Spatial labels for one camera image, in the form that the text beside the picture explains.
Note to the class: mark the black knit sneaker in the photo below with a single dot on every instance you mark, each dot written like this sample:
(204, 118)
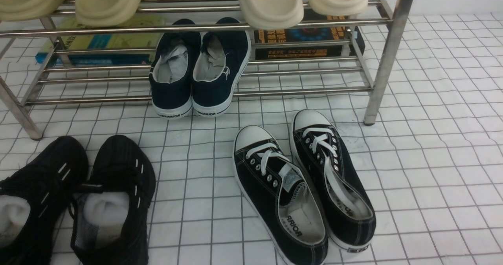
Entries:
(111, 207)
(34, 198)

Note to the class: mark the stainless steel shoe rack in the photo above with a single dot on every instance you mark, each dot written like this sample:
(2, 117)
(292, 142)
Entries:
(57, 61)

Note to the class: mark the black canvas sneaker left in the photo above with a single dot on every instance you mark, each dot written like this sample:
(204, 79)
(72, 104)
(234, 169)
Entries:
(278, 191)

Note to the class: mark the black canvas sneaker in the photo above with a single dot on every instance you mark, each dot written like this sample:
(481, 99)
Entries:
(278, 191)
(346, 208)

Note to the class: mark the navy slip-on shoe right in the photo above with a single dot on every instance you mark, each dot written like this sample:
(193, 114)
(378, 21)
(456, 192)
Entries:
(223, 58)

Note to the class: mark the navy slip-on shoe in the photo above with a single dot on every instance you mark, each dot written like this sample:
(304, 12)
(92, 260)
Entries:
(171, 73)
(223, 58)

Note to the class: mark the navy slip-on shoe left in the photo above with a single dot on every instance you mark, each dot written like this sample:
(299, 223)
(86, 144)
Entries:
(171, 73)

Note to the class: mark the black orange box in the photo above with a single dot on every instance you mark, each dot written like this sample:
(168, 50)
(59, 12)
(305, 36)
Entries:
(299, 43)

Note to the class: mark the black canvas sneaker right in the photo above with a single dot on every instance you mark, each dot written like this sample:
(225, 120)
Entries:
(346, 208)

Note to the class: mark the yellow green book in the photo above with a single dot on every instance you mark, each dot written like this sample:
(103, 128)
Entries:
(93, 45)

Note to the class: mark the white grid tablecloth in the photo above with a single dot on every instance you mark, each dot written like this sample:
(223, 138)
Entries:
(431, 164)

